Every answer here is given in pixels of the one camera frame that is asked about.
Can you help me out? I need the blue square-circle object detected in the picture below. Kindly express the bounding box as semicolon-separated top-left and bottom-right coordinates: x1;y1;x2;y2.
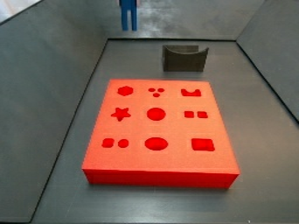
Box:
118;0;139;31

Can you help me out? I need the red foam shape board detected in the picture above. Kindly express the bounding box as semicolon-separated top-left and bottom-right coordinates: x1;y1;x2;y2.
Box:
82;80;239;188

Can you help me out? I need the black curved fixture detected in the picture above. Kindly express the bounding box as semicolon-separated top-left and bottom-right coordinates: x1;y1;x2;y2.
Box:
163;45;210;72

